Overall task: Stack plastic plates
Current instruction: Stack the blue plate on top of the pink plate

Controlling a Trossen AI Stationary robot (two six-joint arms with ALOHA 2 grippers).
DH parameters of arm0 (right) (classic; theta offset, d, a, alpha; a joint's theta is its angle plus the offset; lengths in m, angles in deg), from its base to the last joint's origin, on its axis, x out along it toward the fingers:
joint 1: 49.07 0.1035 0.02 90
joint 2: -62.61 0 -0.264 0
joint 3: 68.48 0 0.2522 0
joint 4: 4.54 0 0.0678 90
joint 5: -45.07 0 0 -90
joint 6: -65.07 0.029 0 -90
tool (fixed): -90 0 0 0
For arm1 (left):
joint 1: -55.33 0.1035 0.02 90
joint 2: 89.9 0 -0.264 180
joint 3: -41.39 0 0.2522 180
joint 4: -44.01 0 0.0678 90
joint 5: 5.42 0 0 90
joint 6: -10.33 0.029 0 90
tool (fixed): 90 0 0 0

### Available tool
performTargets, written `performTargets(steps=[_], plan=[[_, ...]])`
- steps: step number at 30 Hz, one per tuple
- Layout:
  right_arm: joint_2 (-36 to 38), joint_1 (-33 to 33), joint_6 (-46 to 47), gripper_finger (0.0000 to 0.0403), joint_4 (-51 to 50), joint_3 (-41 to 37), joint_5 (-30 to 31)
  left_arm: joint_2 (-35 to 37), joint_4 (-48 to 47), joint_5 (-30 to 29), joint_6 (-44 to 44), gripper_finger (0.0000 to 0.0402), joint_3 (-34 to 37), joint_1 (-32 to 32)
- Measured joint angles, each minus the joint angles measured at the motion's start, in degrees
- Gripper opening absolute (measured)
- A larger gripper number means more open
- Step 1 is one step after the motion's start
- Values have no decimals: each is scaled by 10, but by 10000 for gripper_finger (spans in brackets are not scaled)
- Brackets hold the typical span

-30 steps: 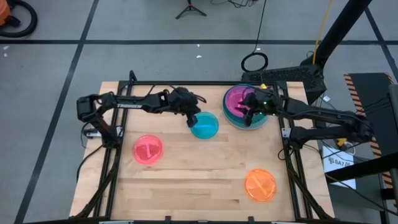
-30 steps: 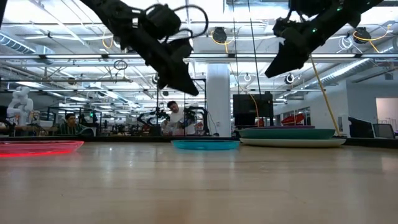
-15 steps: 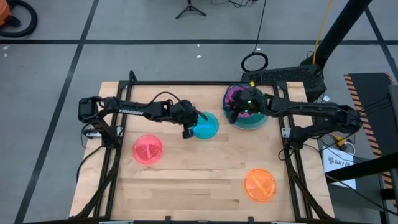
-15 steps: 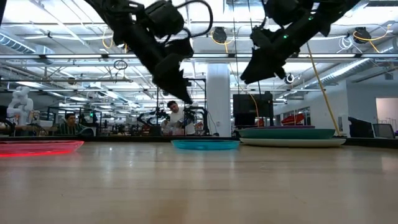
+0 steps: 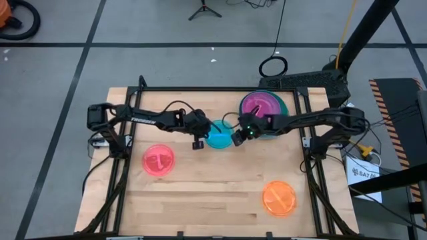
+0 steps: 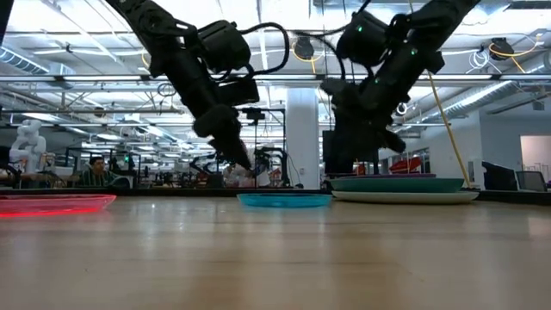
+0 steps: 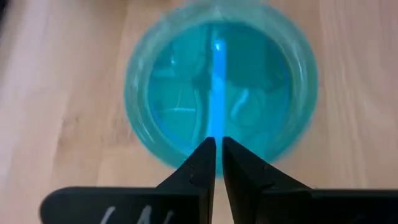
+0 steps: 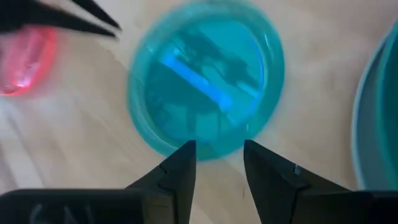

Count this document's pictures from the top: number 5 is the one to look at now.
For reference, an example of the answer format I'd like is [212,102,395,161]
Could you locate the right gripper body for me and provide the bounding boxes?
[238,113,275,141]

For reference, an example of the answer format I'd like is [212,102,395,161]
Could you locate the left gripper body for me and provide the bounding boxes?
[183,109,211,141]

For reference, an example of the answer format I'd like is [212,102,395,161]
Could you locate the cyan translucent small plate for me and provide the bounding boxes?
[203,119,236,150]

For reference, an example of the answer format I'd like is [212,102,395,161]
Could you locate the purple plastic plate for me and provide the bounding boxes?
[240,90,284,119]

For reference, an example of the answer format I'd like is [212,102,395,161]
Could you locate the pink translucent small plate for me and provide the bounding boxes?
[245,93,280,118]
[142,143,175,177]

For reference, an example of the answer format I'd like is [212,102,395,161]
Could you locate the teal large plastic plate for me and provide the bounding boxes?
[238,89,290,140]

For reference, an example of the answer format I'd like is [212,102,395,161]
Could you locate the black perforated computer case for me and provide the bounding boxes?
[259,69,351,109]

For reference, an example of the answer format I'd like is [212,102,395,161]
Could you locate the orange translucent small plate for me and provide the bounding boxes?
[261,180,298,219]

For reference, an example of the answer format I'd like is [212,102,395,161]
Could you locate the yellow clamp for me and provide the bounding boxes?
[349,139,375,158]

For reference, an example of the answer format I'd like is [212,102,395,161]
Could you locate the white printed box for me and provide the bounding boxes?
[345,155,384,203]

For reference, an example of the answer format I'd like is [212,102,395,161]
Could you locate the black stand column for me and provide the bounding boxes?
[322,0,400,76]

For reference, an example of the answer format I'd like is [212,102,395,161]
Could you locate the hazard-striped black mat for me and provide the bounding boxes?
[368,77,427,204]

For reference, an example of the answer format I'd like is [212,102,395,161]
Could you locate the black crossbeam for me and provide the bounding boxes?
[348,162,427,197]

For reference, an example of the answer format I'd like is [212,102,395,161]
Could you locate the orange shop vacuum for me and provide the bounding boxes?
[0,0,13,29]

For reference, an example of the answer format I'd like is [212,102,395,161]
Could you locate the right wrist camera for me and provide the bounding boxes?
[231,130,245,147]

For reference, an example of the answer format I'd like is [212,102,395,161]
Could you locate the black aluminium table frame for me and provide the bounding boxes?
[76,75,360,240]

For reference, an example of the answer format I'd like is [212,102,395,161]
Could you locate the black coiled cable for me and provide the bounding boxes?
[258,0,288,78]

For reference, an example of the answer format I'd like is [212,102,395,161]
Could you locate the black floor cables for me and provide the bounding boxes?
[226,0,278,9]

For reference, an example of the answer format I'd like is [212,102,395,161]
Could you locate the black camera tripod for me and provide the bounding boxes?
[188,0,223,21]

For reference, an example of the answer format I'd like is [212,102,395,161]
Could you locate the yellow cable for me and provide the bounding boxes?
[335,0,358,70]

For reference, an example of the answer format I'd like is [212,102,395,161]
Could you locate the black hanging arm cable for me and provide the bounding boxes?
[81,155,113,196]

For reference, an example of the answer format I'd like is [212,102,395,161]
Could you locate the black vacuum hose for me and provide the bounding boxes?
[0,0,41,41]

